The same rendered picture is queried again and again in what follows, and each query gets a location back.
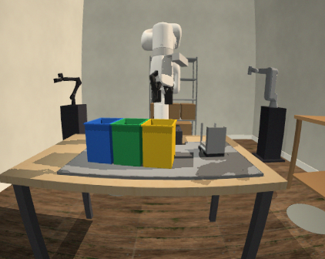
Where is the yellow open-top bin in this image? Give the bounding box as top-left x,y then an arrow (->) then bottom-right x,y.
141,119 -> 177,169

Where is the green bin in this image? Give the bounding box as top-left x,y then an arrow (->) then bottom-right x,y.
110,118 -> 149,167

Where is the blue bin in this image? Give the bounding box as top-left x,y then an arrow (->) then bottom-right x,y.
83,118 -> 124,164

